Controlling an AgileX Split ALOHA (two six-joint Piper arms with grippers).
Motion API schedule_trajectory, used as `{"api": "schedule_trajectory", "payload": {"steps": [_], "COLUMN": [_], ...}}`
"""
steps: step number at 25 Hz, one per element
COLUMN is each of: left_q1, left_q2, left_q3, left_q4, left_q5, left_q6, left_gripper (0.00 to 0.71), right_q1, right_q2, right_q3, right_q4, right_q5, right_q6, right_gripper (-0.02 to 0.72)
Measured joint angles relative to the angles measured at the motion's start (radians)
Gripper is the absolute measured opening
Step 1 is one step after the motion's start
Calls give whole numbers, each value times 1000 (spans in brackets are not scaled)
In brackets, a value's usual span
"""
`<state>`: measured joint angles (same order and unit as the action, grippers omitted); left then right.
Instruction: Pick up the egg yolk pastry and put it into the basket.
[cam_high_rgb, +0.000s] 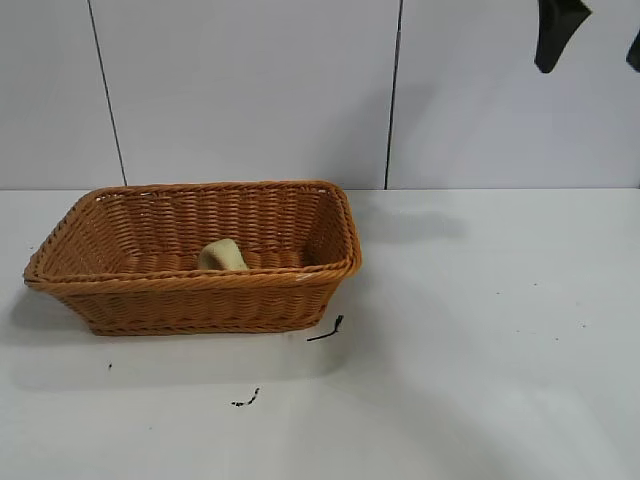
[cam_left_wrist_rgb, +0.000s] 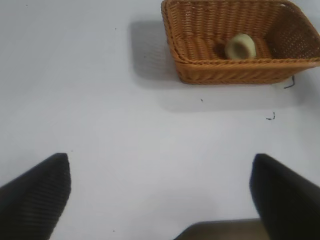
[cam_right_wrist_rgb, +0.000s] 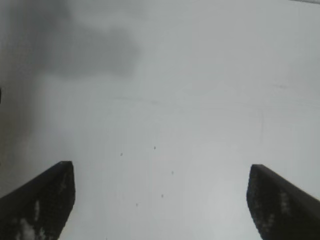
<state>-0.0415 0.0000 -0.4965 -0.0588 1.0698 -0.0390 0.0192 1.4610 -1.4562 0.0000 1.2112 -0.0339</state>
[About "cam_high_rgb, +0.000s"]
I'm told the pale yellow egg yolk pastry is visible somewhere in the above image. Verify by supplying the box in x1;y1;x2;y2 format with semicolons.
197;237;251;272

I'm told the brown woven wicker basket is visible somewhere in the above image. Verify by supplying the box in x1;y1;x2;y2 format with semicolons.
22;180;364;337

